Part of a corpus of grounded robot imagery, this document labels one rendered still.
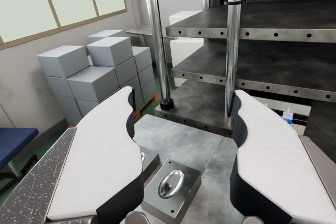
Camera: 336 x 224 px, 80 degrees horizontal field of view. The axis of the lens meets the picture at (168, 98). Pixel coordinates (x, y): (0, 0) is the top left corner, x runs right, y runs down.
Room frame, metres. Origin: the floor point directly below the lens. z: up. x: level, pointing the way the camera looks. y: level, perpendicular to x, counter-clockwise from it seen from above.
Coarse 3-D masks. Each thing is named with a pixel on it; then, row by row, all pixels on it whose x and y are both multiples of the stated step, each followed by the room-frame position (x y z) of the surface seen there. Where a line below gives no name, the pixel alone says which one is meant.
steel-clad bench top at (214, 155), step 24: (144, 120) 0.99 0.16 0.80; (168, 120) 0.96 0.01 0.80; (144, 144) 0.79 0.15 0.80; (168, 144) 0.76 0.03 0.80; (192, 144) 0.74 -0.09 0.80; (216, 144) 0.72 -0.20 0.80; (216, 168) 0.58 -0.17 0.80; (216, 192) 0.47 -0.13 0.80; (192, 216) 0.39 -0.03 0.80; (216, 216) 0.38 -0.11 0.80; (240, 216) 0.37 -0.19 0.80
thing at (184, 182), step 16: (160, 176) 0.52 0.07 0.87; (176, 176) 0.52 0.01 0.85; (192, 176) 0.50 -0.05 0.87; (144, 192) 0.46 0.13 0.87; (160, 192) 0.46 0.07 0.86; (176, 192) 0.46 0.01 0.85; (192, 192) 0.45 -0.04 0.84; (144, 208) 0.43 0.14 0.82; (160, 208) 0.39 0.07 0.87; (176, 208) 0.39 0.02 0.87
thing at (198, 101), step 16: (192, 80) 1.47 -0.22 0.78; (176, 96) 1.25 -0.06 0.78; (192, 96) 1.22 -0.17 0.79; (208, 96) 1.19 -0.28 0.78; (224, 96) 1.17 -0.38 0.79; (160, 112) 1.10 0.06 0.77; (176, 112) 1.05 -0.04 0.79; (192, 112) 1.03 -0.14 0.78; (208, 112) 1.01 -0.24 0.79; (224, 112) 0.99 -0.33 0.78; (320, 112) 0.87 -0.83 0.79; (208, 128) 0.90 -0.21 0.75; (224, 128) 0.85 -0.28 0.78; (320, 128) 0.74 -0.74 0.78; (320, 144) 0.64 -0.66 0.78
